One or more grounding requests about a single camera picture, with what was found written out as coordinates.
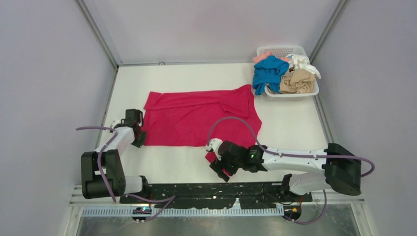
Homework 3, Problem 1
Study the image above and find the beige t shirt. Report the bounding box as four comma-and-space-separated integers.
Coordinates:
279, 69, 316, 94

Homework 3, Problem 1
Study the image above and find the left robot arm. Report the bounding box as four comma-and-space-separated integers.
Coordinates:
81, 109, 151, 204

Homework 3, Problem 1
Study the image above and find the magenta t shirt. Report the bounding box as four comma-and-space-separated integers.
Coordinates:
142, 84, 263, 178

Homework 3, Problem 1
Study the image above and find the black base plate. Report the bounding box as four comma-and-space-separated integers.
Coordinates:
136, 182, 312, 209

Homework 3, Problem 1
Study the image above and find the blue t shirt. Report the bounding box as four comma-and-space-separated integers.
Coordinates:
252, 55, 290, 95

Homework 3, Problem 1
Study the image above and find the white plastic basket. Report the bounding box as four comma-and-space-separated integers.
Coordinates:
256, 45, 320, 98

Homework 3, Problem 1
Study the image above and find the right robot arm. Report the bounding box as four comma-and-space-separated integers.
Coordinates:
205, 138, 361, 202

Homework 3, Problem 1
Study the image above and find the salmon pink t shirt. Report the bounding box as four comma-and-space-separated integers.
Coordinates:
253, 52, 290, 64

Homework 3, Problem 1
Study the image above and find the white t shirt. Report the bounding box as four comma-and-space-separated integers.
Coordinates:
286, 54, 322, 79

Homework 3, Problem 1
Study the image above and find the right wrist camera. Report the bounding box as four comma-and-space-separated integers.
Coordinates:
206, 138, 223, 160

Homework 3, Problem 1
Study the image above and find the slotted cable duct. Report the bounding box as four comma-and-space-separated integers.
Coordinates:
81, 205, 284, 217

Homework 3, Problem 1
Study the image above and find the aluminium frame rail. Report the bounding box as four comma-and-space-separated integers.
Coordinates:
69, 182, 365, 207

